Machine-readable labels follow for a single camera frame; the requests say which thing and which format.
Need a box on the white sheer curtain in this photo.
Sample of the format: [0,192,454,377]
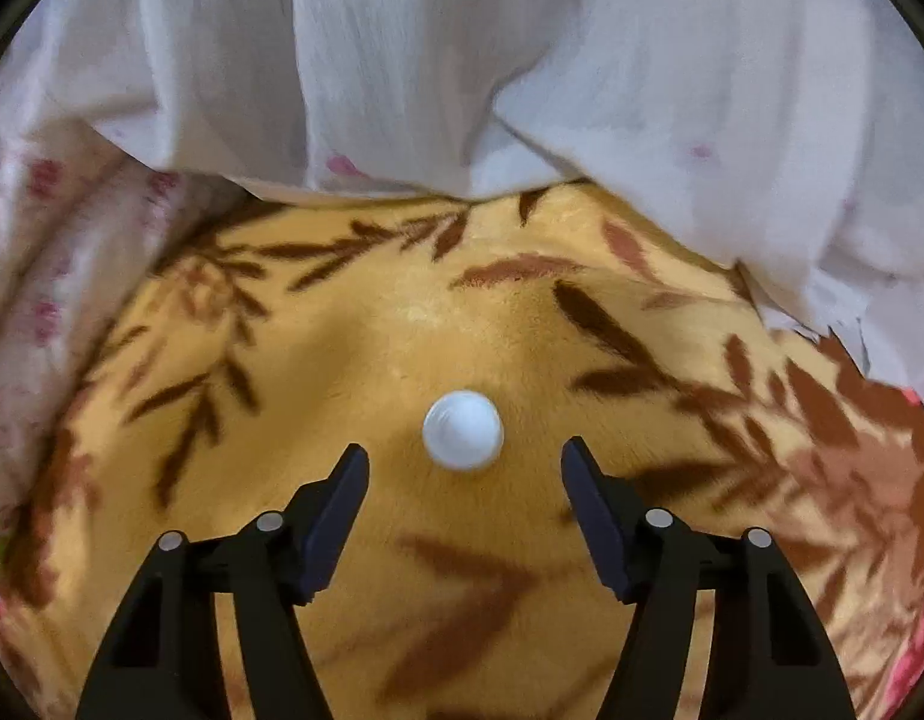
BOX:
[0,0,924,406]

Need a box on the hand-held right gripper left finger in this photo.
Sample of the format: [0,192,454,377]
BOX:
[73,442,371,720]

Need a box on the folded pink floral quilt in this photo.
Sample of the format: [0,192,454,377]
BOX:
[0,120,245,533]

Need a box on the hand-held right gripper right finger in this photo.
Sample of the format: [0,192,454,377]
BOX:
[559,435,859,720]

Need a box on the yellow floral blanket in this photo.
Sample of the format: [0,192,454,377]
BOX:
[0,180,924,720]

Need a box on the white bottle cap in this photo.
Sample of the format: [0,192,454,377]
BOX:
[421,388,505,472]

